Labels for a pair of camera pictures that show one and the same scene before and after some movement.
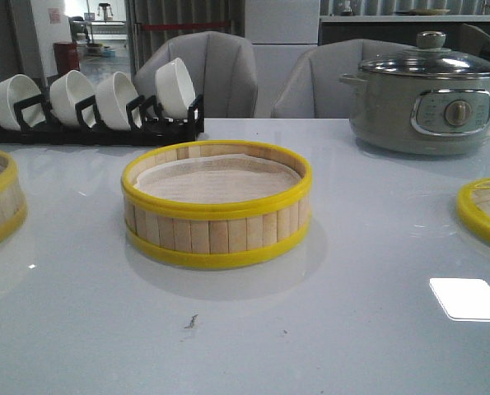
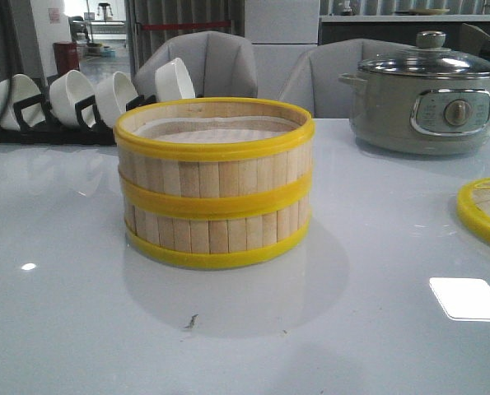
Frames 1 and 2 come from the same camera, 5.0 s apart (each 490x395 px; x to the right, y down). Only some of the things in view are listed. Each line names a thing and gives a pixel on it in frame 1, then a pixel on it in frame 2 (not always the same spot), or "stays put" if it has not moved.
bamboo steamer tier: (3, 211) -> (215, 157)
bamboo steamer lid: (483, 206) stays put
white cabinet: (278, 33) stays put
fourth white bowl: (174, 89) stays put
